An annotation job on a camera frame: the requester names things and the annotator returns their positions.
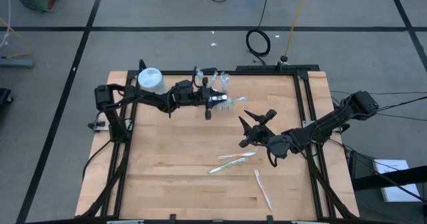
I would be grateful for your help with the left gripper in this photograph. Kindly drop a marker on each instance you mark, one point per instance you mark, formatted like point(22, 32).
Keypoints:
point(193, 94)

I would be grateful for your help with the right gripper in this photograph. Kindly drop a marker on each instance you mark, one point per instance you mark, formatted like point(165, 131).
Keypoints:
point(262, 132)

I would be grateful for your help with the clear plastic organizer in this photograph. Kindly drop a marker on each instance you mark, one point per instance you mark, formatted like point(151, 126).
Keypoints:
point(230, 106)

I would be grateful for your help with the blue toothbrush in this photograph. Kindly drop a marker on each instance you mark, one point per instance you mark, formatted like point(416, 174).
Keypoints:
point(213, 79)
point(223, 80)

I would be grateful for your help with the purple toothbrush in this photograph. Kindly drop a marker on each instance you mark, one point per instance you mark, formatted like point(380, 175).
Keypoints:
point(228, 83)

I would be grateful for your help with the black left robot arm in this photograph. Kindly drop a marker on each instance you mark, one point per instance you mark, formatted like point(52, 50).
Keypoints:
point(146, 99)

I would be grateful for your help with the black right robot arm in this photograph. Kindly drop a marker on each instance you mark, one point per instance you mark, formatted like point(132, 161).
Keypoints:
point(317, 130)

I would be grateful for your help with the scattered toothbrushes on table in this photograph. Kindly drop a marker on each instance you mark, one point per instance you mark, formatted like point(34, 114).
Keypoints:
point(263, 189)

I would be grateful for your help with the white wipes canister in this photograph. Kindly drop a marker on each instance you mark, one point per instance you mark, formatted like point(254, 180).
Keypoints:
point(150, 79)

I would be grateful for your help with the black round knob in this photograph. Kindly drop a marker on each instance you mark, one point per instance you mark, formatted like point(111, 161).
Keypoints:
point(284, 58)

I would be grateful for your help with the black bar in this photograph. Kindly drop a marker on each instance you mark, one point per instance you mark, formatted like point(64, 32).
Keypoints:
point(383, 177)

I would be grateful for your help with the white paper booklet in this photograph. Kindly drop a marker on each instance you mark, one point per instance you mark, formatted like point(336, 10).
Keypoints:
point(400, 194)

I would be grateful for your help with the grey metal foot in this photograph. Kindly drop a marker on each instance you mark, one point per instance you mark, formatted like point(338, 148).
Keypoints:
point(16, 64)

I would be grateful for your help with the black equipment piece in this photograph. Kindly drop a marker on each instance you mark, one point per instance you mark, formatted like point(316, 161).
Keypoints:
point(4, 97)

